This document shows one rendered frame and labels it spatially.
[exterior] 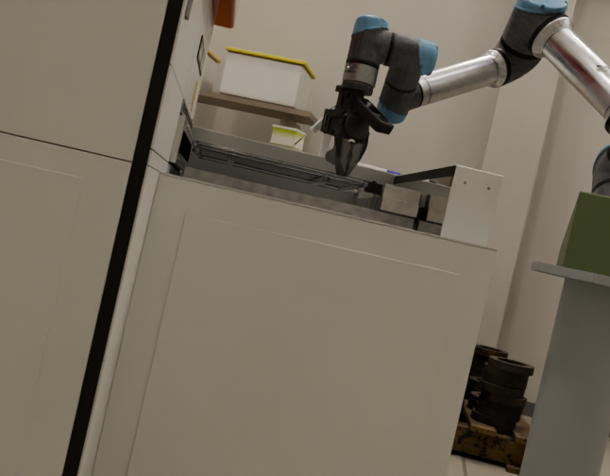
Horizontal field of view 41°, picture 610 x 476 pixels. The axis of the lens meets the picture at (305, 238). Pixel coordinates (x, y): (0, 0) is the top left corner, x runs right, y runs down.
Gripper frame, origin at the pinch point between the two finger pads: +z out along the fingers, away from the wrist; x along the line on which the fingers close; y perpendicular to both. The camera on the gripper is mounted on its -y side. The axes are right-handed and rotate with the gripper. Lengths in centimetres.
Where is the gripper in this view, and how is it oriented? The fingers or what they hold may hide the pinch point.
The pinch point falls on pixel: (344, 175)
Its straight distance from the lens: 179.6
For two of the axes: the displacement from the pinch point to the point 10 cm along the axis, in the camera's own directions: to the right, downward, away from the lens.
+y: -6.4, -1.6, 7.5
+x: -7.4, -1.6, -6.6
